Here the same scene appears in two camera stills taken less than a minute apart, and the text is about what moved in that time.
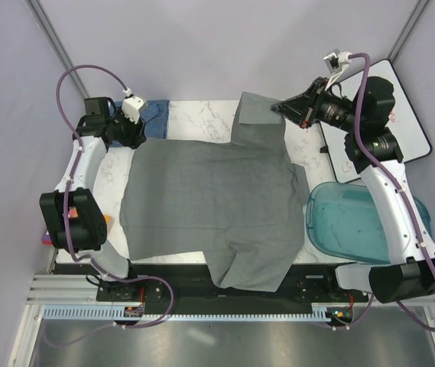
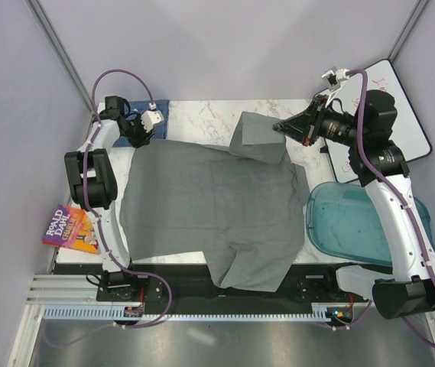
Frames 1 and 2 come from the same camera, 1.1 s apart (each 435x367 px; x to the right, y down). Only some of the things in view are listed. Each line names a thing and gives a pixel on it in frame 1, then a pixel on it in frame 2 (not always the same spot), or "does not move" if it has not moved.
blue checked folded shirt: x=154 y=119 does not move
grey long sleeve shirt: x=239 y=205 does not move
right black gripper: x=303 y=108 to x=304 y=127
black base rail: x=196 y=284 does not move
